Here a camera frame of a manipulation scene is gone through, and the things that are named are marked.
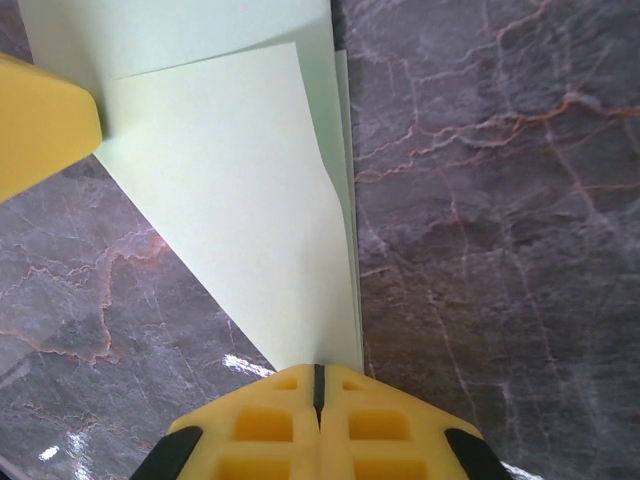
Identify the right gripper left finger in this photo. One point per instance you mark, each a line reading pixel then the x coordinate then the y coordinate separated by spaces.
pixel 260 430

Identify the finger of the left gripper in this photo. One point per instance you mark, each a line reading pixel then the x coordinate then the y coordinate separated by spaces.
pixel 40 120

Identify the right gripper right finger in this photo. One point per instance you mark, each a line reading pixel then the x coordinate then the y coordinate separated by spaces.
pixel 385 430

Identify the light green paper sheet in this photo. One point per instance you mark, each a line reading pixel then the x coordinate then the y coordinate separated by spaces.
pixel 235 175

